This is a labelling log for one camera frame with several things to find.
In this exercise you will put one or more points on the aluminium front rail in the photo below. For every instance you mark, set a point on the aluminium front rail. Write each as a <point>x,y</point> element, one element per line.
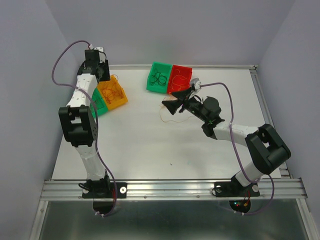
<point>168,190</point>

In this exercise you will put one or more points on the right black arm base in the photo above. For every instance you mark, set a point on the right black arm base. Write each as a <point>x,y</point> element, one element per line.
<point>225,191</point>

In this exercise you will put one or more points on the orange plastic bin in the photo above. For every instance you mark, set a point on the orange plastic bin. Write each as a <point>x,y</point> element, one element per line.
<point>112,92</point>

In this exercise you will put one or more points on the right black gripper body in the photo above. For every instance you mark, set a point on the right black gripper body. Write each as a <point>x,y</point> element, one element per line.
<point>194,106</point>

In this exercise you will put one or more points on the green plastic bin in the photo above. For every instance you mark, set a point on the green plastic bin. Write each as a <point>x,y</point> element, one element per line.
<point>158,78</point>
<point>100,103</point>

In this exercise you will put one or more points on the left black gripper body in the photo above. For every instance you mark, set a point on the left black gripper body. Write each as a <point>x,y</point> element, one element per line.
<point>105,67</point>

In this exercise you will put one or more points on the left green plastic bin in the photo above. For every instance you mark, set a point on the left green plastic bin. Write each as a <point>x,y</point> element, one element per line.
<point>100,103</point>

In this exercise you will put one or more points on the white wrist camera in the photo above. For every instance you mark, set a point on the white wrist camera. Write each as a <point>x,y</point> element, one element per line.
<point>195,85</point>
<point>102,54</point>

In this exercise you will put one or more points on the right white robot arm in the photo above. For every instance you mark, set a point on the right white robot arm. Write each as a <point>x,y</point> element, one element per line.
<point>267,149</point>

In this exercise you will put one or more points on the right green plastic bin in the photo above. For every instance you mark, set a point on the right green plastic bin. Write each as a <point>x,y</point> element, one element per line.
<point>158,78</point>

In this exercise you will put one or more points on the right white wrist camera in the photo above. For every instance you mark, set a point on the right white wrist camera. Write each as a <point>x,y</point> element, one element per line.
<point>195,85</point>

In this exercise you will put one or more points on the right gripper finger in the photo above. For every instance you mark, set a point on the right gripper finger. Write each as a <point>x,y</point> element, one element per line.
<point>172,105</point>
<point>183,95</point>

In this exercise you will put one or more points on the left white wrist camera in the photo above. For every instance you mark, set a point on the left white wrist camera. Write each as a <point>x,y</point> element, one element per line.
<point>102,54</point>

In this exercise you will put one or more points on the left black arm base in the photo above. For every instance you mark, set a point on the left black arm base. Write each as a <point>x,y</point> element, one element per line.
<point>104,196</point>

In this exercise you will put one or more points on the red plastic bin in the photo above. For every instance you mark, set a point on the red plastic bin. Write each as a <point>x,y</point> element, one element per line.
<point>179,79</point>

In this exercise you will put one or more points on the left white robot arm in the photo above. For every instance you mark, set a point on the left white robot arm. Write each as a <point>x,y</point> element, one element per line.
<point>78,122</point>

